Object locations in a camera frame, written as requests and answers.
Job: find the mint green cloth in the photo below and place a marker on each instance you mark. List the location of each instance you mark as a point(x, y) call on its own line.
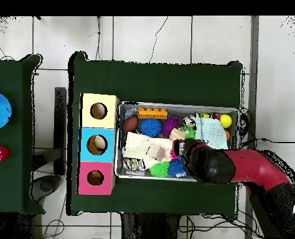
point(212, 132)

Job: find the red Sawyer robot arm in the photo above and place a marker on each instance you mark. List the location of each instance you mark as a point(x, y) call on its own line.
point(249, 166)

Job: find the silver mesh bin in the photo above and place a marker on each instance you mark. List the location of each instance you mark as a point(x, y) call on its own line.
point(181, 107)

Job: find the wooden three-hole box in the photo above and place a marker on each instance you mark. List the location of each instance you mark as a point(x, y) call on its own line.
point(87, 154)

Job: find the striped wooden block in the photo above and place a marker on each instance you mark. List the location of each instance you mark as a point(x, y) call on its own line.
point(176, 135)

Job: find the green spiky toy with eyes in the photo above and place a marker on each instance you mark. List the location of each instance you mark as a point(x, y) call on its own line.
point(190, 133)

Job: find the plain wooden wedge block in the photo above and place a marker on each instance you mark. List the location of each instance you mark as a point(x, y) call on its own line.
point(157, 152)

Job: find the purple spiky rubber ball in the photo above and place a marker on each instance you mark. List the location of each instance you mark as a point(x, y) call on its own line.
point(170, 125)

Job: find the blue spiky rubber ball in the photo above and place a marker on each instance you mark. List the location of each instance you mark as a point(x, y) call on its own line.
point(151, 127)

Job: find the cream cloth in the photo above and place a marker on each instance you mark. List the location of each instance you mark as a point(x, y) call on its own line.
point(137, 147)

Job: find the orange building brick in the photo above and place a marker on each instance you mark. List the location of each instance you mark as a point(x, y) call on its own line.
point(152, 113)

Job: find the brown toy ball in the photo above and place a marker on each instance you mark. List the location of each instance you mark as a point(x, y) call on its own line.
point(130, 124)

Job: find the yellow ball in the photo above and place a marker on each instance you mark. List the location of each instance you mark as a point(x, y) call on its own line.
point(226, 121)

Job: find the dark green tablecloth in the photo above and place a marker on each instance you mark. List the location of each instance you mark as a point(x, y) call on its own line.
point(150, 82)
point(8, 186)

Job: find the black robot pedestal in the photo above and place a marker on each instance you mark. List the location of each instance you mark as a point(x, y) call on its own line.
point(147, 229)

